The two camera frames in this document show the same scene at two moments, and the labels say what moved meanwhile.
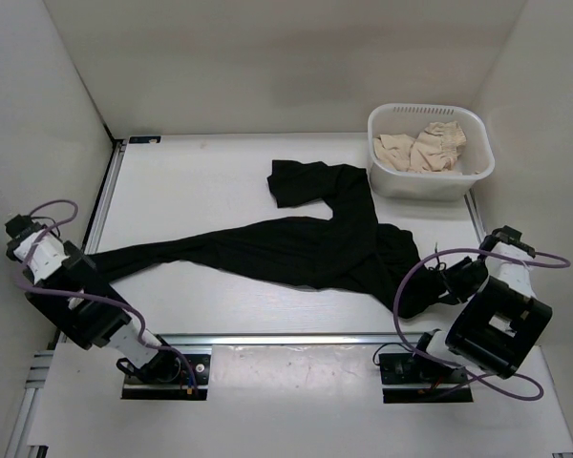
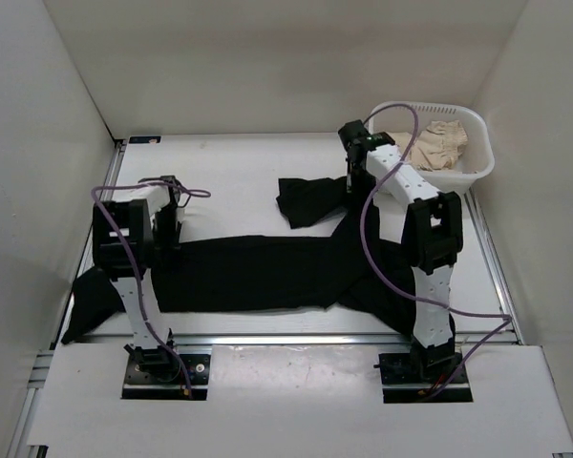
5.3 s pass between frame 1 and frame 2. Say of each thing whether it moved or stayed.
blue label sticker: stayed
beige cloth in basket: stayed
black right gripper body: moved
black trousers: moved
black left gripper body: moved
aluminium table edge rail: stayed
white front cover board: stayed
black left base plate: stayed
